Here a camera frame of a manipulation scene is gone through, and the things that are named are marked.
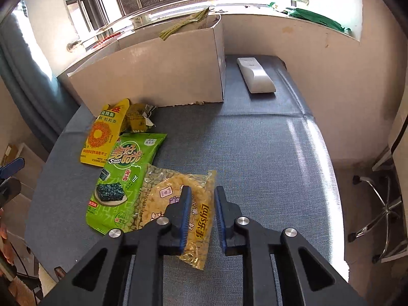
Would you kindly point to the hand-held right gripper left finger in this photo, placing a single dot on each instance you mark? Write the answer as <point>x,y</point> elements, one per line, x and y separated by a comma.
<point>186,216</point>

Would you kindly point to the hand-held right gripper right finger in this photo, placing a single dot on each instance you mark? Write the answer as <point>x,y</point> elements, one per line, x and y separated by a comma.
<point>220,216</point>

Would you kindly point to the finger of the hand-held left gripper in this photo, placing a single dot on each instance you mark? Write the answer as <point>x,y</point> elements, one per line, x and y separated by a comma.
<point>12,166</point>

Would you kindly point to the yellow clear snack packet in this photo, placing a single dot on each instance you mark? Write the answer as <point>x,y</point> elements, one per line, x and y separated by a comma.
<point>162,191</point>

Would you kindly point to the green seaweed snack packet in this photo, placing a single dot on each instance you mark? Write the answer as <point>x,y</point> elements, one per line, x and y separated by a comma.
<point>127,165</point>

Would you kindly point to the yellow sunflower print snack packet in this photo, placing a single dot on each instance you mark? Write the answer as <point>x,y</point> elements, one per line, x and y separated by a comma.
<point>100,134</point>

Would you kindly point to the small yellow-green snack packet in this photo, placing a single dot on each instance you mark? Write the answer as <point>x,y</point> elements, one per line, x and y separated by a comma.
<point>138,119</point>

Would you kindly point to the white cardboard box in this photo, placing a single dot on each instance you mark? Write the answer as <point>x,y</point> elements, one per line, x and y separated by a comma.
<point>153,70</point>

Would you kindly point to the person's left hand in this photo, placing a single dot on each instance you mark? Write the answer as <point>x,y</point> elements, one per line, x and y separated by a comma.
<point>3,232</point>

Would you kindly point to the blue-grey curtain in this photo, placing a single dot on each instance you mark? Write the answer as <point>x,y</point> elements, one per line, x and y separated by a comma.
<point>19,79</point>

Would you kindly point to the white remote control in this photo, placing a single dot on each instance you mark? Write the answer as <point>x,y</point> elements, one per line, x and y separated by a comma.
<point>256,76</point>

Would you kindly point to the office chair base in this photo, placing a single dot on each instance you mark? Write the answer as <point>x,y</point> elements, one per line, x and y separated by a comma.
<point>382,210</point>

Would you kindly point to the metal window grille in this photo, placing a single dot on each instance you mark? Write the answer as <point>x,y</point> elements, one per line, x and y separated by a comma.
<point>191,1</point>

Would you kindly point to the green plastic bags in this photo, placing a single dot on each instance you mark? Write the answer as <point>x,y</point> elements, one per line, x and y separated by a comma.
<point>318,17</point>

